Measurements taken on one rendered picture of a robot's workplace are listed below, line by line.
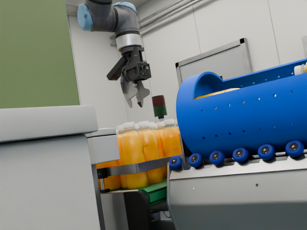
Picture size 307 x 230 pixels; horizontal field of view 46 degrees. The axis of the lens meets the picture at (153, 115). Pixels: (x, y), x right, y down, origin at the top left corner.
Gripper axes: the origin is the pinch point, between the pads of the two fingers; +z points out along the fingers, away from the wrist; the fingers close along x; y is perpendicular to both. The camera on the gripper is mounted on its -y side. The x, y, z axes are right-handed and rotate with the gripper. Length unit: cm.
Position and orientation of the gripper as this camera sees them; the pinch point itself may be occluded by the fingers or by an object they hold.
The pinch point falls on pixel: (134, 104)
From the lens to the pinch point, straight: 132.3
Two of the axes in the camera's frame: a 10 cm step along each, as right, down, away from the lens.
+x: 6.2, -0.3, 7.8
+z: 1.6, 9.8, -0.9
